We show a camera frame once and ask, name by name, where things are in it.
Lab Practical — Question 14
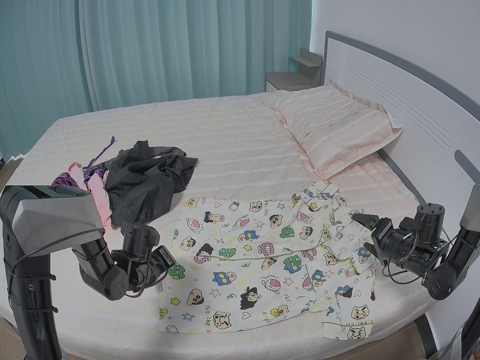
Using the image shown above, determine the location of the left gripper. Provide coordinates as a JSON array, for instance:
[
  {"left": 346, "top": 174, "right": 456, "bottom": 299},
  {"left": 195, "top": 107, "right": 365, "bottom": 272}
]
[{"left": 151, "top": 243, "right": 178, "bottom": 281}]

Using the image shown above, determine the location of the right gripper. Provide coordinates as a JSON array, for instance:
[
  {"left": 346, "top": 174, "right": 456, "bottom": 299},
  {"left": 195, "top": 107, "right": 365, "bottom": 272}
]
[{"left": 350, "top": 211, "right": 404, "bottom": 266}]

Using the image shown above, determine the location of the white printed pyjama top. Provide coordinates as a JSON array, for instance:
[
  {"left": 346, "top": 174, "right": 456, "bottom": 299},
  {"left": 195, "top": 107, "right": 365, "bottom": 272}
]
[{"left": 157, "top": 184, "right": 377, "bottom": 342}]

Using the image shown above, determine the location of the bed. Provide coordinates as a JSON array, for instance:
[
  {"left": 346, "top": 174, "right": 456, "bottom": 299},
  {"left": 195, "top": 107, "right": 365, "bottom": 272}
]
[{"left": 0, "top": 30, "right": 480, "bottom": 360}]

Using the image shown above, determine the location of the black garment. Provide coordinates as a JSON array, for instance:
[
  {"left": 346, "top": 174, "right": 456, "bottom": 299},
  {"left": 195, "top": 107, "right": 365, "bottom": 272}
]
[{"left": 105, "top": 140, "right": 199, "bottom": 228}]

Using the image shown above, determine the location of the pink garment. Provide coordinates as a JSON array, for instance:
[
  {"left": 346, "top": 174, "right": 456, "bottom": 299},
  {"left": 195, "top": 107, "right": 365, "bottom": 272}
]
[{"left": 69, "top": 163, "right": 114, "bottom": 230}]

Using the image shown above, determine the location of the pale pink striped pillow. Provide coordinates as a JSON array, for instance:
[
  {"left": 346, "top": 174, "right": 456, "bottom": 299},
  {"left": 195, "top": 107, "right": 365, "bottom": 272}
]
[{"left": 262, "top": 82, "right": 404, "bottom": 181}]

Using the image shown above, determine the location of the purple satin garment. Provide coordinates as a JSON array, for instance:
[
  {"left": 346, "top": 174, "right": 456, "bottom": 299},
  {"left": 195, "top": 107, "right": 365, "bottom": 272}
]
[{"left": 52, "top": 136, "right": 117, "bottom": 188}]

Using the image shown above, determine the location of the grey bedside table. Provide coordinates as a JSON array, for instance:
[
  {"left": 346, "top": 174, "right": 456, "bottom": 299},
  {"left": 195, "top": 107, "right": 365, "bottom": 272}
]
[{"left": 265, "top": 48, "right": 324, "bottom": 92}]

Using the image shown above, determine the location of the blue-green curtain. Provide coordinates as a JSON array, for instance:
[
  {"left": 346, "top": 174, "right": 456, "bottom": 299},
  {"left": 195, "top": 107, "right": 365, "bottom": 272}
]
[
  {"left": 0, "top": 0, "right": 94, "bottom": 164},
  {"left": 77, "top": 0, "right": 314, "bottom": 112}
]

